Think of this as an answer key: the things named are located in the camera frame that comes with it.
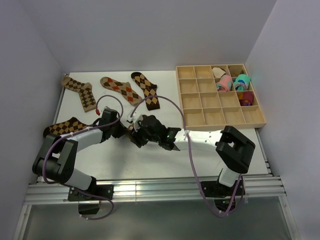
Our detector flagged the tan orange argyle sock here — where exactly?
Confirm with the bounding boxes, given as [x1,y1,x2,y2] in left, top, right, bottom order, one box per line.
[100,77,142,106]

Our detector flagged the dark brown tan argyle sock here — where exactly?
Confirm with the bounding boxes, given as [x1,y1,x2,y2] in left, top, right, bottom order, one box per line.
[131,72,160,111]

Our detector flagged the brown tan striped sock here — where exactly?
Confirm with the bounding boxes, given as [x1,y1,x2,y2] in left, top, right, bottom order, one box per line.
[125,126,134,141]

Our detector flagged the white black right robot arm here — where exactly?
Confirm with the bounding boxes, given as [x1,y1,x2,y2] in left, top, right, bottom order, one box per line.
[127,114,256,195]

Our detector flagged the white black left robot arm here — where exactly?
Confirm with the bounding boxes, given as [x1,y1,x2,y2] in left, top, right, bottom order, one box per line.
[32,108,127,200]

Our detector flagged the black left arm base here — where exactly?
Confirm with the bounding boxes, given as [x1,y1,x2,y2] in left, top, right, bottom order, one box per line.
[67,184,115,221]

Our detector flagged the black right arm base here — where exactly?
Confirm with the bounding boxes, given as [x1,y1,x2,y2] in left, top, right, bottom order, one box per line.
[200,180,236,212]

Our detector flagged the brown yellow argyle sock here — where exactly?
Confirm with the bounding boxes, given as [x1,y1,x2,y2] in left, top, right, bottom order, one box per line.
[43,117,88,138]

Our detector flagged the wooden compartment organizer box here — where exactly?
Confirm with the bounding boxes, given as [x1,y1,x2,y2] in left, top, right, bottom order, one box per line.
[175,64,267,131]

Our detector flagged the pink rolled sock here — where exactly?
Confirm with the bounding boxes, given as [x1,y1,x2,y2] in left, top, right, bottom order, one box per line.
[216,74,233,92]

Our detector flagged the cream rolled sock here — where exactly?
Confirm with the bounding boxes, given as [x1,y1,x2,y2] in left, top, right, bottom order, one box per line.
[212,67,226,78]

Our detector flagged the maroon rolled sock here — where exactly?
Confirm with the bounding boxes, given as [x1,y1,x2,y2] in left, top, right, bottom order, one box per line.
[238,91,254,106]

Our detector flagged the teal rolled sock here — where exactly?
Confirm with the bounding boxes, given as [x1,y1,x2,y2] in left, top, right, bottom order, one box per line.
[234,74,251,91]

